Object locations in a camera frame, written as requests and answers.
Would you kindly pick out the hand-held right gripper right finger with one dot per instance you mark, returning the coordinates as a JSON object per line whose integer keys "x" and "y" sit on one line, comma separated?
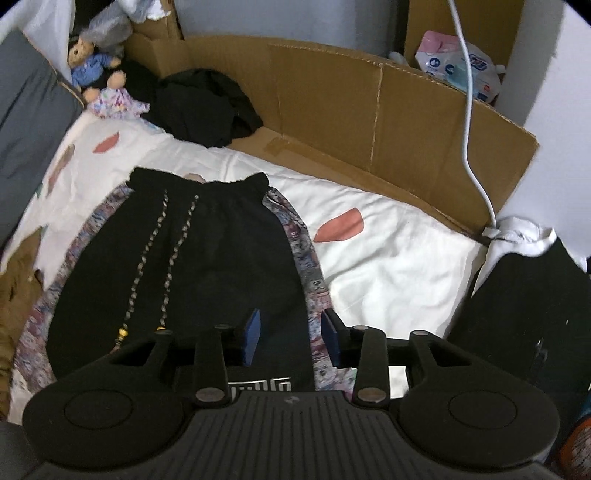
{"x": 330, "y": 340}

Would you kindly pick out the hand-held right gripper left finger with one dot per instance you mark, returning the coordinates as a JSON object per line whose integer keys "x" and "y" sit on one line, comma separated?
{"x": 251, "y": 338}

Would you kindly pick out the black pants with bear print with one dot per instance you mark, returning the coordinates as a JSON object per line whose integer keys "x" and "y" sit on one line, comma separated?
{"x": 207, "y": 254}

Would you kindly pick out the brown printed t-shirt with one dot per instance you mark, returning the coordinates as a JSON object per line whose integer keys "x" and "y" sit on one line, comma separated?
{"x": 18, "y": 295}

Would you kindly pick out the folded black clothes stack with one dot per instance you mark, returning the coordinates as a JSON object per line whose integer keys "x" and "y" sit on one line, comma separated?
{"x": 521, "y": 323}

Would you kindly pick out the cream printed bed sheet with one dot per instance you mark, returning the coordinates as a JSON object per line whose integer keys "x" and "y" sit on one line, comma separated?
{"x": 401, "y": 258}

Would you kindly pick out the white knit garment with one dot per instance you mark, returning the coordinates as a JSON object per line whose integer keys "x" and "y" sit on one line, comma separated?
{"x": 512, "y": 235}

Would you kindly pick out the low cardboard sheet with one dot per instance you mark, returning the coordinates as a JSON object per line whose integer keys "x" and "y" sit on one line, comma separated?
{"x": 332, "y": 106}

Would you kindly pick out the crumpled black garment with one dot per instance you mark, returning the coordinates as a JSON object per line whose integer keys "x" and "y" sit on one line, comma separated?
{"x": 198, "y": 106}

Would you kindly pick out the teal printed bag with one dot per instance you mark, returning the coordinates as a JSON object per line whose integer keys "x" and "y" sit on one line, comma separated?
{"x": 575, "y": 443}

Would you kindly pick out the doll in floral dress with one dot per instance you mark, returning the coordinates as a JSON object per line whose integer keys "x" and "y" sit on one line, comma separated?
{"x": 117, "y": 101}

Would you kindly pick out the pink tissue pack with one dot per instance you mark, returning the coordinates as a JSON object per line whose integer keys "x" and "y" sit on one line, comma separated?
{"x": 443, "y": 60}

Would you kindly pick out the grey quilted cushion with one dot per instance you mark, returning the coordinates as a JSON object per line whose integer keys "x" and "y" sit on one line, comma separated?
{"x": 32, "y": 115}

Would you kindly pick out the teddy bear in blue shirt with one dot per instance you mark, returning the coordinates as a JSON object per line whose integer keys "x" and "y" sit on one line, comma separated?
{"x": 92, "y": 67}

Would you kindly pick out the tall cardboard sheet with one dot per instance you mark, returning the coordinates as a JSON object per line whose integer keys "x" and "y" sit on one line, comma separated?
{"x": 427, "y": 16}

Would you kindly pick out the clear plastic bag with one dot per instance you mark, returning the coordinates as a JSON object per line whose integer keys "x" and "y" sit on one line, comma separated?
{"x": 111, "y": 27}

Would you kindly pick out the white pillow in plastic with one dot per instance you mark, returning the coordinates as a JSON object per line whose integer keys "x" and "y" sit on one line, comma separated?
{"x": 143, "y": 9}

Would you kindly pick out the white curtain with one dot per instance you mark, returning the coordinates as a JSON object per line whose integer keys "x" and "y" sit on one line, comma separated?
{"x": 51, "y": 18}

